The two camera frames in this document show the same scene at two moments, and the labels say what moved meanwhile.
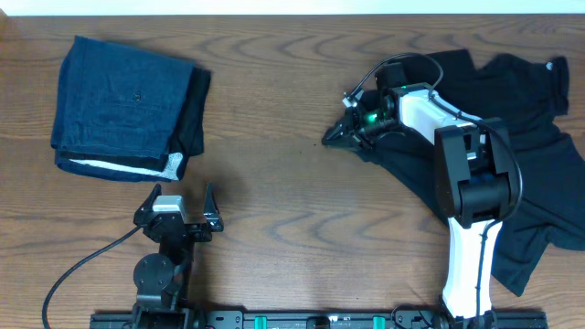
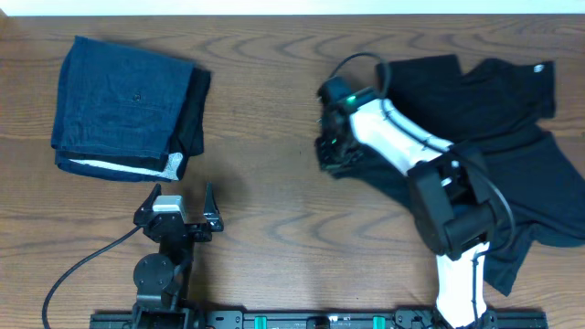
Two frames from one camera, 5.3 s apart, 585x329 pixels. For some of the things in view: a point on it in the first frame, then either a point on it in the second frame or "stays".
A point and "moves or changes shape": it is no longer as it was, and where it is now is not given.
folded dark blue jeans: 117,110 stays
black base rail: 512,319 stays
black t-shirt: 410,154 moves or changes shape
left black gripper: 213,224 stays
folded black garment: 188,137 stays
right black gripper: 351,131 → 327,163
